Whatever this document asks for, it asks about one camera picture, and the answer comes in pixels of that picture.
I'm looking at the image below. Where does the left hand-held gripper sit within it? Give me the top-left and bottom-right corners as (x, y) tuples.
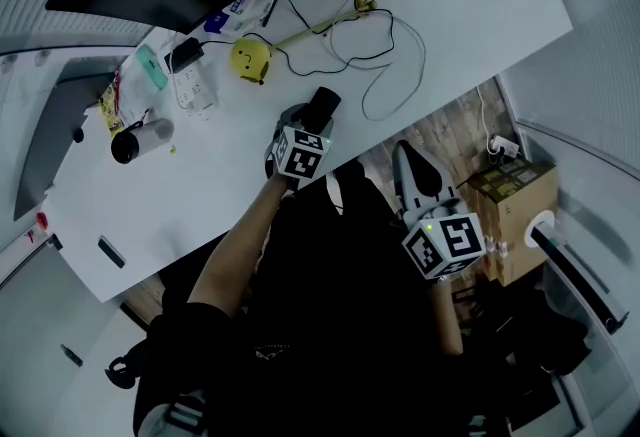
(263, 103), (335, 191)

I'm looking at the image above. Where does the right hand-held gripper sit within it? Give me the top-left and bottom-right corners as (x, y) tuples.
(392, 140), (487, 281)

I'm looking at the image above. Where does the black computer mouse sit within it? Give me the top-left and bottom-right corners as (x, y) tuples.
(299, 85), (343, 134)

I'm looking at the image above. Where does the person's right forearm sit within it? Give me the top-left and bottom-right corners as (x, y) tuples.
(429, 277), (464, 356)

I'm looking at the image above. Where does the person's left forearm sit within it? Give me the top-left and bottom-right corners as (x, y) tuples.
(187, 174), (291, 321)

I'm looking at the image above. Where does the yellow round face toy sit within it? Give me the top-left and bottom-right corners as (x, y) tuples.
(229, 37), (274, 86)

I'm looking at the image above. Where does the white floor power strip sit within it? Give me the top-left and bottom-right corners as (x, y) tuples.
(487, 134), (521, 159)

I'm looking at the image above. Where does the yellow measuring tape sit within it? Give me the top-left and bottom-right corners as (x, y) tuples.
(272, 0), (377, 51)

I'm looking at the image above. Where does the brown cardboard box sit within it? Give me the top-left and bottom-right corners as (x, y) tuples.
(467, 157), (560, 287)

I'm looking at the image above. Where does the white desk power strip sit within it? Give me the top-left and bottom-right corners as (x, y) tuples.
(172, 67), (220, 116)

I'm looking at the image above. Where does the blue and white card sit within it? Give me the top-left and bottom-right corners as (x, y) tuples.
(203, 0), (266, 35)

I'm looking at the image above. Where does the black power adapter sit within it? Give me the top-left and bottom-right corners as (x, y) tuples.
(163, 37), (205, 75)

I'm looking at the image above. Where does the person's black clothing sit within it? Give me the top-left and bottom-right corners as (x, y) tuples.
(132, 159), (481, 437)

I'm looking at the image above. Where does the mint green case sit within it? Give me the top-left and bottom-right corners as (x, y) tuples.
(135, 44), (169, 91)

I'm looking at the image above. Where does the dark-lidded clear water bottle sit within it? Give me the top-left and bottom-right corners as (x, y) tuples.
(110, 117), (175, 165)

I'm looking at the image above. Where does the white tower fan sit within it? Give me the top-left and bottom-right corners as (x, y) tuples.
(523, 209), (630, 336)

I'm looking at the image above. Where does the yellow snack packet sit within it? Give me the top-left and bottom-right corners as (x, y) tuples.
(97, 69), (126, 139)

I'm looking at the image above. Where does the black smartphone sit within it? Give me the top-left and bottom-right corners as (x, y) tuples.
(97, 235), (126, 270)

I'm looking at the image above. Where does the dark grey divider panel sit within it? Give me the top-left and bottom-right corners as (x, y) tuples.
(13, 55), (129, 222)

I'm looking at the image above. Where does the long black cable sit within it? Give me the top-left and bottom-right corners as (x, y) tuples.
(199, 0), (396, 77)

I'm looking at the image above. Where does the white floor cable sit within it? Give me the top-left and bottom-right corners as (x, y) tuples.
(474, 84), (501, 151)

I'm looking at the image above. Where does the looped white cable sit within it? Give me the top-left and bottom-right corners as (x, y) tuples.
(328, 14), (427, 122)

